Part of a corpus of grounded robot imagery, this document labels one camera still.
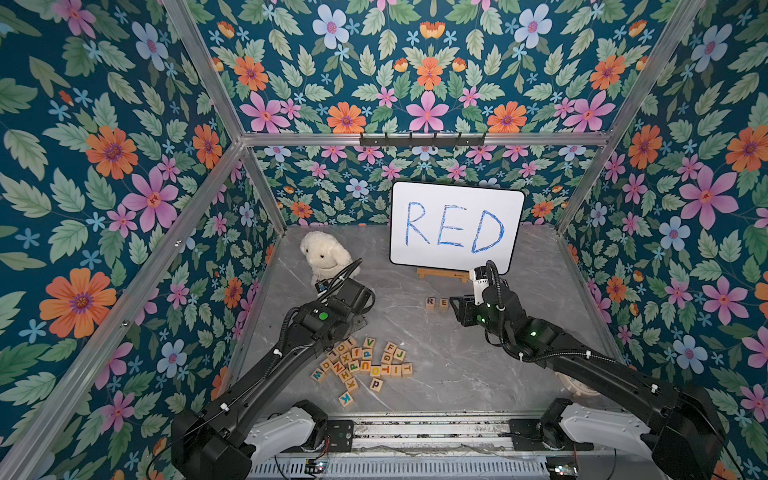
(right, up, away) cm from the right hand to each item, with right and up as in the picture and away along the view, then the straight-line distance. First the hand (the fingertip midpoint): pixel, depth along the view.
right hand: (461, 293), depth 79 cm
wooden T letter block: (-15, -22, +3) cm, 27 cm away
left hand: (-28, -7, -1) cm, 29 cm away
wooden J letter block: (-17, -18, +6) cm, 26 cm away
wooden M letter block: (-39, -23, +1) cm, 45 cm away
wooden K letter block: (-31, -28, -2) cm, 42 cm away
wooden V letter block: (-26, -16, +8) cm, 32 cm away
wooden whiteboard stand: (-8, +4, +21) cm, 23 cm away
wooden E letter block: (-3, -6, +15) cm, 16 cm away
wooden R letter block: (-7, -5, +16) cm, 19 cm away
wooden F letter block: (-20, -17, +7) cm, 27 cm away
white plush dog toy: (-38, +9, +9) cm, 41 cm away
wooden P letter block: (-23, -25, +1) cm, 34 cm away
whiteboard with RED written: (+1, +19, +16) cm, 25 cm away
